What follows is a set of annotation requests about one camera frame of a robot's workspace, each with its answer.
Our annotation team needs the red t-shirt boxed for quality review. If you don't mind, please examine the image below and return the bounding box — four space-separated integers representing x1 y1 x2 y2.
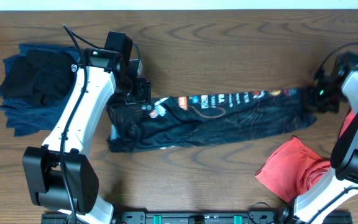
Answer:
255 67 358 203

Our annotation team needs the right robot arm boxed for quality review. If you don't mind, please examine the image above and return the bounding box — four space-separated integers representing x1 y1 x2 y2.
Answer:
282 68 358 223

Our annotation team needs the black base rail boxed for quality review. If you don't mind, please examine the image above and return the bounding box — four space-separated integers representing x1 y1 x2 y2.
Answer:
40 210 353 224

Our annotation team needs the folded navy blue shirt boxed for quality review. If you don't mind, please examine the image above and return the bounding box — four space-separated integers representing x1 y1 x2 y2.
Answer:
0 44 80 137

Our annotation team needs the black orange-patterned jersey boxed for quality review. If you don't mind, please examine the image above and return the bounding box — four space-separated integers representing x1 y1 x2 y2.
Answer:
107 88 316 153

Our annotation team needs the folded black shirt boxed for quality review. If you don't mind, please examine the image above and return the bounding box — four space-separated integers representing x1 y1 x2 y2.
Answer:
0 50 75 106

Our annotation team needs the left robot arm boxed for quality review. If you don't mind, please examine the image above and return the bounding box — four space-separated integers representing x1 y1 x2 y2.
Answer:
22 49 150 223

